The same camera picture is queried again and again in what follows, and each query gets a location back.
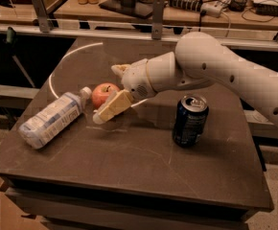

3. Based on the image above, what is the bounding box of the red apple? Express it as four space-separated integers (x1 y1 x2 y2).
91 82 120 109

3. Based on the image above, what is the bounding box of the black monitor stand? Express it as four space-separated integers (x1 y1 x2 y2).
99 0 152 19

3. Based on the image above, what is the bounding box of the grey metal bracket left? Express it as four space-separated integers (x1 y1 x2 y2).
31 0 53 33

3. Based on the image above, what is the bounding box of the black power strip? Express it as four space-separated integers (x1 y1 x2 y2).
169 0 202 12

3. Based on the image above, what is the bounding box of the grey metal bracket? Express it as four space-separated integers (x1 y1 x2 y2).
151 0 165 40
31 0 53 33

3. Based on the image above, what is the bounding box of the blue labelled plastic bottle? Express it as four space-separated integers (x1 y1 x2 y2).
18 87 92 150

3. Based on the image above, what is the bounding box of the blue soda can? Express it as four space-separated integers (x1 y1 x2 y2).
173 94 209 148

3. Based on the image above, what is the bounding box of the green handled tool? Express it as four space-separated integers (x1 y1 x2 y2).
5 27 35 88

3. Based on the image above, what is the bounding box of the white power adapter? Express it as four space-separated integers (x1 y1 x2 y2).
200 3 223 18

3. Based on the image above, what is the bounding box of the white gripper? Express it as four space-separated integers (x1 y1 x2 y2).
92 58 156 125

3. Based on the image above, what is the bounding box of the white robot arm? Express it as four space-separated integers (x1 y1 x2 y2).
93 32 278 127

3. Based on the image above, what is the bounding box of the grey metal bracket middle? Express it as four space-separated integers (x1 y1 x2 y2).
151 0 165 40

